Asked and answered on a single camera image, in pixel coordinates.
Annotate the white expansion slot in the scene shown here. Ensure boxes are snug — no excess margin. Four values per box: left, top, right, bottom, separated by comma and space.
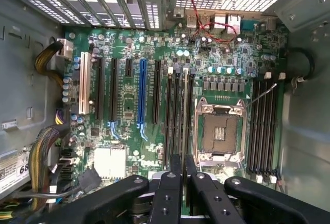
78, 51, 92, 115

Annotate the power supply with white label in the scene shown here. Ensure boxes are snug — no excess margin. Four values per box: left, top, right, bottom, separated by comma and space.
0, 141, 36, 196

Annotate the green Dell motherboard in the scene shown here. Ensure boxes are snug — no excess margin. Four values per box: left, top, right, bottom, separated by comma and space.
60, 25, 288, 209

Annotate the purple yellow wire plug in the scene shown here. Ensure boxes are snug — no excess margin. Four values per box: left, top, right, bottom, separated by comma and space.
53, 107, 70, 126

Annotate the black RAM slot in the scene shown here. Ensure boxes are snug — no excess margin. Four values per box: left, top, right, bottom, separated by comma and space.
162, 66, 173, 171
270, 76, 281, 181
187, 68, 196, 159
171, 67, 180, 157
264, 76, 274, 178
249, 75, 259, 175
256, 75, 267, 177
179, 69, 185, 157

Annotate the silver CPU socket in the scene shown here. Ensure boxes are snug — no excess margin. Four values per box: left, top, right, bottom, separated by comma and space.
193, 96, 250, 169

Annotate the grey metal PC case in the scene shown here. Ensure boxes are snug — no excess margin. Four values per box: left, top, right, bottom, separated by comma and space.
0, 0, 330, 224

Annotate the blue expansion slot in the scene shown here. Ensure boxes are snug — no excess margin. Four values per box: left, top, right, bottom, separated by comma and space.
137, 58, 148, 126

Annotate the thick yellow black wire bundle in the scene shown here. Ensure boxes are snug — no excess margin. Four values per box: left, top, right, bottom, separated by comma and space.
27, 124, 71, 211

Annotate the long black expansion slot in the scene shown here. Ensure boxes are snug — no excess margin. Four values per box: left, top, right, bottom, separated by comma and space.
109, 58, 119, 122
152, 60, 162, 125

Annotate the silver rear port block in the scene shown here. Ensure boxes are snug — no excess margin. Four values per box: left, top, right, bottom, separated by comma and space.
173, 7, 242, 33

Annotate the white chipset heatsink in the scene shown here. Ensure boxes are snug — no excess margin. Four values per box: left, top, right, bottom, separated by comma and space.
93, 146, 127, 180

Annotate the red and black wire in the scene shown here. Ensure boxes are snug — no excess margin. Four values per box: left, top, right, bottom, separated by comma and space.
184, 0, 239, 44

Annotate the yellow black wire bundle with white plug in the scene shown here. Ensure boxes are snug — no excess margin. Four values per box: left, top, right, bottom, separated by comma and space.
34, 37, 75, 75

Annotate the thin metal locking lever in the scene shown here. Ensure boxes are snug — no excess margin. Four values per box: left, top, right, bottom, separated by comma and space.
244, 83, 278, 107

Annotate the black plug on grey cable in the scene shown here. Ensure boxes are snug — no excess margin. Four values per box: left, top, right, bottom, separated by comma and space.
14, 168, 102, 200

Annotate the black looped cable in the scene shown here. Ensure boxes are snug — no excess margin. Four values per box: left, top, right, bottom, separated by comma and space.
283, 47, 316, 83

